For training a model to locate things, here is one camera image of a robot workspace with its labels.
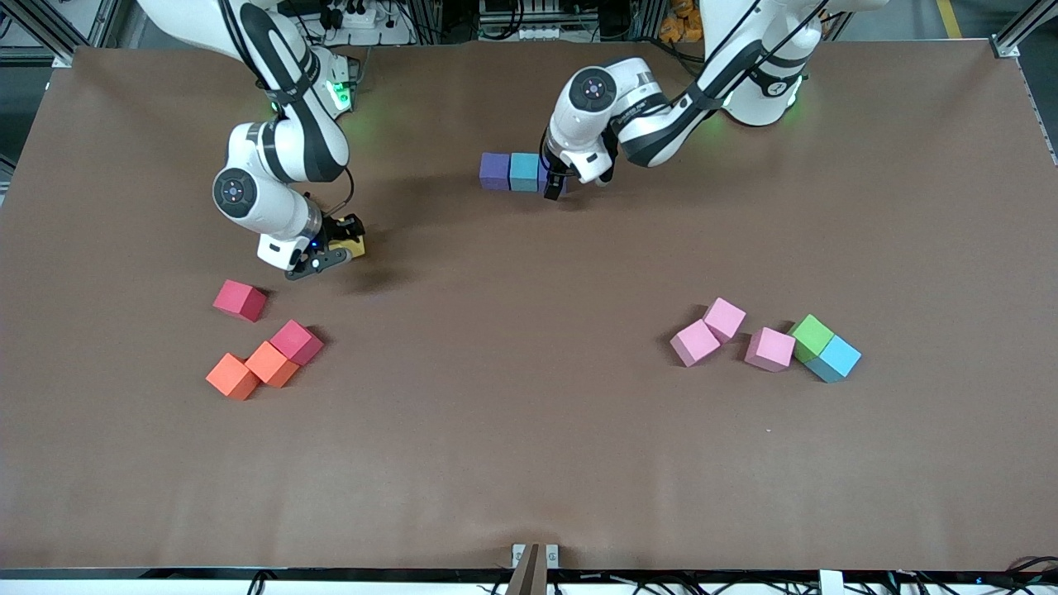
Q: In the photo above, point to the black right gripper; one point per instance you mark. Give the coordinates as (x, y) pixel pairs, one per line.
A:
(339, 229)

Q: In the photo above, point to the purple foam cube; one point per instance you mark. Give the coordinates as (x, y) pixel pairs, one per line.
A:
(541, 175)
(494, 169)

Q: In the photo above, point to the white power strip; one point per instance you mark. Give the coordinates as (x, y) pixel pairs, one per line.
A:
(364, 18)

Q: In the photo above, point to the silver metal bracket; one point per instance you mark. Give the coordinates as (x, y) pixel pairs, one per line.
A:
(552, 555)

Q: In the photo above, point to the aluminium frame profile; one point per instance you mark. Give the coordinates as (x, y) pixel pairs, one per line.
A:
(1008, 48)
(62, 41)

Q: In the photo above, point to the small white box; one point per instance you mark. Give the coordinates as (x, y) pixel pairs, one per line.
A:
(831, 583)

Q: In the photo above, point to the crimson foam cube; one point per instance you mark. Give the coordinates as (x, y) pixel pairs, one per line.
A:
(240, 299)
(295, 340)

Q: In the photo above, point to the large paper table cover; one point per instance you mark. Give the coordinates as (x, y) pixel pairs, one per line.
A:
(496, 413)

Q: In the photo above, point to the yellow foam cube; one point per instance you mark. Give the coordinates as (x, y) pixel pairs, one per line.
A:
(355, 248)

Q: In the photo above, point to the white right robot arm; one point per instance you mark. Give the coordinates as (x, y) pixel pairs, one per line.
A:
(281, 149)

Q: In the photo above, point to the orange foam cube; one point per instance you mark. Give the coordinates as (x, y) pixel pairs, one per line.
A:
(270, 364)
(231, 376)

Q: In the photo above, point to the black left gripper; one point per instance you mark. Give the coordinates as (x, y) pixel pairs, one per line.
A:
(555, 177)

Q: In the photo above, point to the light blue foam cube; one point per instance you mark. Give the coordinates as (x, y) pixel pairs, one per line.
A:
(836, 357)
(524, 169)

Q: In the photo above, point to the bag of orange items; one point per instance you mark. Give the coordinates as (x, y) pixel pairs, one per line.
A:
(674, 29)

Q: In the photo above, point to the white electronics unit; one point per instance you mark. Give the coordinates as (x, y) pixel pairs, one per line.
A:
(521, 33)

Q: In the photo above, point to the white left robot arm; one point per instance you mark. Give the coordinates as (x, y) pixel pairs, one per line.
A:
(579, 132)

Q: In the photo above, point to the pink foam cube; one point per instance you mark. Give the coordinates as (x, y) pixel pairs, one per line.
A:
(725, 318)
(694, 341)
(769, 348)

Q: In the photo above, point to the green foam cube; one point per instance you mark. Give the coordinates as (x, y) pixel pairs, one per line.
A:
(810, 335)

